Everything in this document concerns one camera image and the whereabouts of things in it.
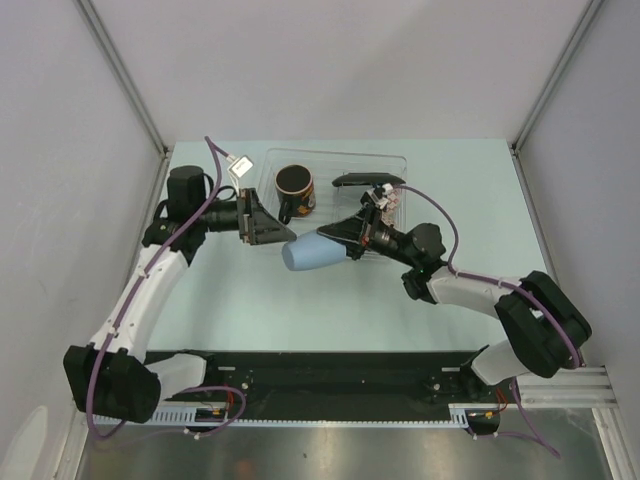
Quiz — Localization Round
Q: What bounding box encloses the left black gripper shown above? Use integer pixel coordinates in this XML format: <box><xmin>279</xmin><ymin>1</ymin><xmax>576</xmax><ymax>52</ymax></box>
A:
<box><xmin>195</xmin><ymin>189</ymin><xmax>295</xmax><ymax>246</ymax></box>

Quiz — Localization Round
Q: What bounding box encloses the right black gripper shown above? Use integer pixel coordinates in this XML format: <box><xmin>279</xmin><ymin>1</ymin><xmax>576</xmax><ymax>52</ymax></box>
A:
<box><xmin>316</xmin><ymin>203</ymin><xmax>418</xmax><ymax>267</ymax></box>

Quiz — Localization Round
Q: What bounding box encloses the light blue cup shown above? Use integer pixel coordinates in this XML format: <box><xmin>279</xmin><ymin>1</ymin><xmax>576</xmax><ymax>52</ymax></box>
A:
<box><xmin>281</xmin><ymin>231</ymin><xmax>347</xmax><ymax>272</ymax></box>

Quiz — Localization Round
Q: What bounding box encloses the red black mug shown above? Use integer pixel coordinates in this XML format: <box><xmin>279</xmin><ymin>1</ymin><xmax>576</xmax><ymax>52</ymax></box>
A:
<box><xmin>275</xmin><ymin>164</ymin><xmax>316</xmax><ymax>224</ymax></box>

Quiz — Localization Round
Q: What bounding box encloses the black floral square plate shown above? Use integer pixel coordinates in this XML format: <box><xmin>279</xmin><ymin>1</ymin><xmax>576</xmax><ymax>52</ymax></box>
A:
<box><xmin>332</xmin><ymin>172</ymin><xmax>406</xmax><ymax>188</ymax></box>

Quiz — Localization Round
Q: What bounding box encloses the clear plastic dish rack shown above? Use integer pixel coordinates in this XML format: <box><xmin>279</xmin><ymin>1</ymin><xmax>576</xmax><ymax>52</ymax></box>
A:
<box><xmin>257</xmin><ymin>148</ymin><xmax>407</xmax><ymax>237</ymax></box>

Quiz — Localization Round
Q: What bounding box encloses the brown white patterned bowl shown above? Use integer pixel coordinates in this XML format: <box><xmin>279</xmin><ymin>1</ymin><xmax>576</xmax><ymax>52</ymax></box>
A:
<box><xmin>382</xmin><ymin>189</ymin><xmax>402</xmax><ymax>226</ymax></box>

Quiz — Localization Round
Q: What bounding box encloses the blue white patterned bowl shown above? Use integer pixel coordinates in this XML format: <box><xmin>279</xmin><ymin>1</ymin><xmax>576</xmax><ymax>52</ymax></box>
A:
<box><xmin>360</xmin><ymin>188</ymin><xmax>385</xmax><ymax>209</ymax></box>

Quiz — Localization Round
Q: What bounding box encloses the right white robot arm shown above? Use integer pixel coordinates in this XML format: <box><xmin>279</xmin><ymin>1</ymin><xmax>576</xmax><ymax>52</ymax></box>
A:
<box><xmin>317</xmin><ymin>206</ymin><xmax>592</xmax><ymax>401</ymax></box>

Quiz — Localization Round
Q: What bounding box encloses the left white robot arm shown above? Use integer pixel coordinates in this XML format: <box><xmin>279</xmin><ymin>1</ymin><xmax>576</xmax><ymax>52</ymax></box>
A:
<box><xmin>63</xmin><ymin>166</ymin><xmax>296</xmax><ymax>423</ymax></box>

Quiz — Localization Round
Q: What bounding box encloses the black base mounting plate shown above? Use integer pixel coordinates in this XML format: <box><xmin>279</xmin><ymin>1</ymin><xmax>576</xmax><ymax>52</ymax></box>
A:
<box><xmin>144</xmin><ymin>349</ymin><xmax>521</xmax><ymax>406</ymax></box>

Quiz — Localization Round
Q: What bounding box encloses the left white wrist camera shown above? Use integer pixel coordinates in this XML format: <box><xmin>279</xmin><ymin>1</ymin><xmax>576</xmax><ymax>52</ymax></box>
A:
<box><xmin>226</xmin><ymin>154</ymin><xmax>254</xmax><ymax>188</ymax></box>

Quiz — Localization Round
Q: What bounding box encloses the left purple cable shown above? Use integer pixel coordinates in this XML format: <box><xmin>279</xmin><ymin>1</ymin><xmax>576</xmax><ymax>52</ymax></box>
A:
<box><xmin>85</xmin><ymin>135</ymin><xmax>247</xmax><ymax>441</ymax></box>

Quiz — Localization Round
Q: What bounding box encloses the slotted cable duct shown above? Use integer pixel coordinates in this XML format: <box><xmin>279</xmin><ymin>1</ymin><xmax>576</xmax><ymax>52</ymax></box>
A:
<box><xmin>149</xmin><ymin>403</ymin><xmax>471</xmax><ymax>427</ymax></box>

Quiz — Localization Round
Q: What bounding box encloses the aluminium frame rail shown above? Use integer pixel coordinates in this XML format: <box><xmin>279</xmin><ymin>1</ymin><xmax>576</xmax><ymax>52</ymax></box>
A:
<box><xmin>517</xmin><ymin>367</ymin><xmax>617</xmax><ymax>409</ymax></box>

